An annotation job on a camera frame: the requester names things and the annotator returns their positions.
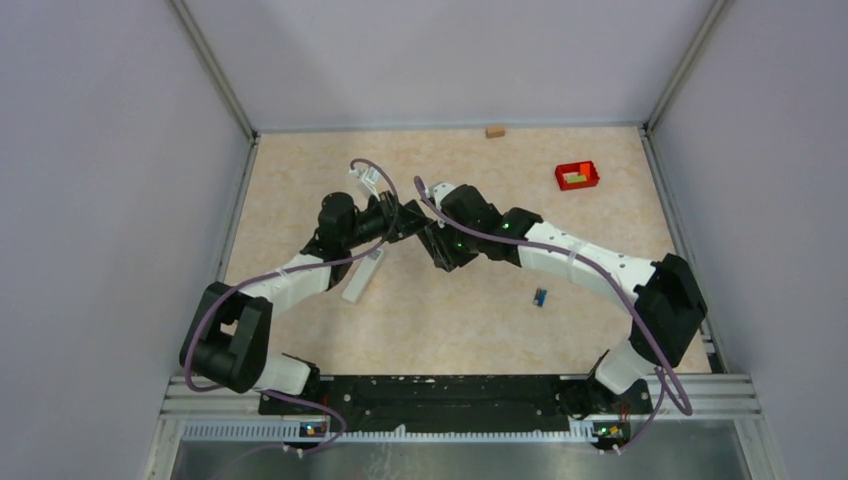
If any red plastic bin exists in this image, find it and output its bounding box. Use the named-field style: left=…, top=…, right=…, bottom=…
left=554, top=160, right=600, bottom=191

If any blue battery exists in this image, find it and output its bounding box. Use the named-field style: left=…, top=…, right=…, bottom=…
left=533, top=288, right=547, bottom=308

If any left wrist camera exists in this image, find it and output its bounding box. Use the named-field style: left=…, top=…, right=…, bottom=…
left=349, top=166, right=382, bottom=200

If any small wooden block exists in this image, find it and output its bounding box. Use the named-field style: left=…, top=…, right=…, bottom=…
left=484, top=125, right=506, bottom=139

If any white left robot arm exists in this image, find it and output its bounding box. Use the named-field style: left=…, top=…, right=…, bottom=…
left=179, top=191, right=431, bottom=414

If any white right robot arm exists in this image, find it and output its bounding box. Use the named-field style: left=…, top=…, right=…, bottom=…
left=415, top=178, right=708, bottom=416

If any white remote control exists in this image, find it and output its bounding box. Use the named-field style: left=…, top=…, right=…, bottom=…
left=342, top=248, right=385, bottom=303

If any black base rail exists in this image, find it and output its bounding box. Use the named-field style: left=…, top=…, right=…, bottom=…
left=258, top=374, right=654, bottom=435

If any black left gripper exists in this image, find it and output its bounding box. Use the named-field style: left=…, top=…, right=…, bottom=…
left=343, top=190, right=432, bottom=251

